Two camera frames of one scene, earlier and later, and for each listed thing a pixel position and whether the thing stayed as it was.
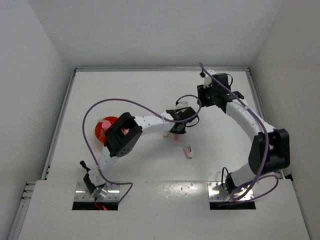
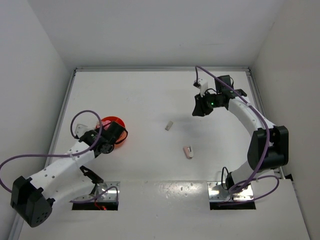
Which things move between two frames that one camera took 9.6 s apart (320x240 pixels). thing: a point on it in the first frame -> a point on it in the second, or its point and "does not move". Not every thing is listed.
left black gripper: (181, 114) -> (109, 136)
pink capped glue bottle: (106, 124) does not move
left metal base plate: (82, 194) does not move
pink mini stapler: (188, 151) does not move
